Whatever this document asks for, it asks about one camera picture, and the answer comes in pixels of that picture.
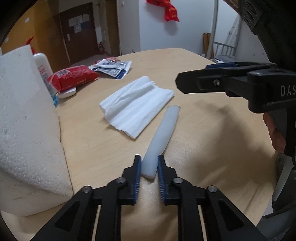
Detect dark brown door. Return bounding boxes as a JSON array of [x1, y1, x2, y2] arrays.
[[59, 2, 99, 65]]

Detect white translucent soft strip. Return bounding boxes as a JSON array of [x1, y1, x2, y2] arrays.
[[141, 105, 181, 180]]

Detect posted paper notices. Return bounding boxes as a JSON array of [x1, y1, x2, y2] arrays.
[[68, 14, 90, 33]]

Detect wooden side door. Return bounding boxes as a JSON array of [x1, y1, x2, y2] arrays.
[[105, 0, 122, 56]]

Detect white tissue stack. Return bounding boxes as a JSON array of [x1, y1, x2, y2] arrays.
[[98, 76, 175, 140]]

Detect small white flat device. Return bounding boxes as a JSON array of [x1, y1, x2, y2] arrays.
[[57, 87, 77, 99]]

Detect white blue sachet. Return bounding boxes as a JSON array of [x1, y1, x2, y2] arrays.
[[95, 59, 133, 70], [89, 65, 131, 80]]

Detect red tissue pack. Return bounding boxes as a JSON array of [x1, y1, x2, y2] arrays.
[[46, 65, 98, 91]]

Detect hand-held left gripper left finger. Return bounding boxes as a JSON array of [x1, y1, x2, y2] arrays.
[[30, 155, 142, 241]]

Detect white foam box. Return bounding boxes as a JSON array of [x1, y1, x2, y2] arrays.
[[0, 44, 74, 217]]

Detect red hanging bag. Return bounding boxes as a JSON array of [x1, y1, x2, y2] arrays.
[[146, 0, 180, 23]]

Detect grey chair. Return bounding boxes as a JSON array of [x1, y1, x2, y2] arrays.
[[254, 154, 296, 241]]

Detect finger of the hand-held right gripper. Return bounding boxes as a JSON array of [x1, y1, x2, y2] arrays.
[[175, 64, 278, 98], [205, 62, 271, 70]]

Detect person's right hand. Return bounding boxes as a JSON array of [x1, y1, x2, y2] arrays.
[[263, 112, 286, 153]]

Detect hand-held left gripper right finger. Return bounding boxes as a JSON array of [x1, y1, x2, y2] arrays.
[[157, 155, 270, 241]]

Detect wooden wardrobe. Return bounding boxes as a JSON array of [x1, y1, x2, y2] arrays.
[[1, 0, 70, 68]]

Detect wooden board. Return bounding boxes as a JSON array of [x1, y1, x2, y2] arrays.
[[202, 33, 214, 58]]

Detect white lotion bottle red pump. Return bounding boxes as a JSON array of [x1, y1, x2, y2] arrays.
[[25, 37, 60, 108]]

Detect grey metal bed frame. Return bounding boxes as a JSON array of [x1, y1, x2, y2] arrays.
[[211, 0, 241, 61]]

